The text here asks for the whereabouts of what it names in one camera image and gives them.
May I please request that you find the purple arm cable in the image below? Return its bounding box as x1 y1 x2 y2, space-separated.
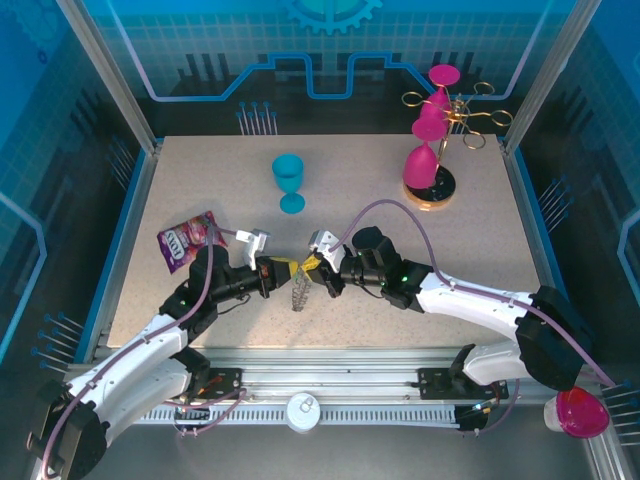
329 198 616 389
42 227 241 476

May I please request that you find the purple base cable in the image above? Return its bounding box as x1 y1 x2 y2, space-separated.
159 387 246 439
457 379 524 437

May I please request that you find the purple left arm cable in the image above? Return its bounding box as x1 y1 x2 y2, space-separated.
42 227 241 476

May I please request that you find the white tin can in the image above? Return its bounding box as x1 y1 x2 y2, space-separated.
285 391 321 434

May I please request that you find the aluminium upright post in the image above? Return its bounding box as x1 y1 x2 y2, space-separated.
53 0 164 154
501 0 601 154

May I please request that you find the purple candy bag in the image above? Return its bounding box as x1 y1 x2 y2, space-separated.
156 209 230 275

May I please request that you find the aluminium side rail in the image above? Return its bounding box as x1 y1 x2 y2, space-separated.
74 142 164 364
501 142 591 364

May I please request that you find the white slotted cable duct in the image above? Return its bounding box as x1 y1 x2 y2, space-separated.
109 405 461 426

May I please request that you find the gold stand with pink glasses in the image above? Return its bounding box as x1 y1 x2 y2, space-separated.
401 81 515 214

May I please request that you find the pink plastic goblet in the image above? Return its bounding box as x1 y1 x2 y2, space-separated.
418 64 462 122
402 115 448 190

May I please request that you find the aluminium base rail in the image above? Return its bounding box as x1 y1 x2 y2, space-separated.
67 344 601 409

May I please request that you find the teal plastic goblet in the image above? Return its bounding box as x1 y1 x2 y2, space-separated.
271 153 307 215

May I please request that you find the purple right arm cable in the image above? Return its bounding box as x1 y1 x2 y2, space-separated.
329 198 616 389

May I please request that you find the white cup with pink lid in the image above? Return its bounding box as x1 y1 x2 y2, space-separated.
543 385 611 440

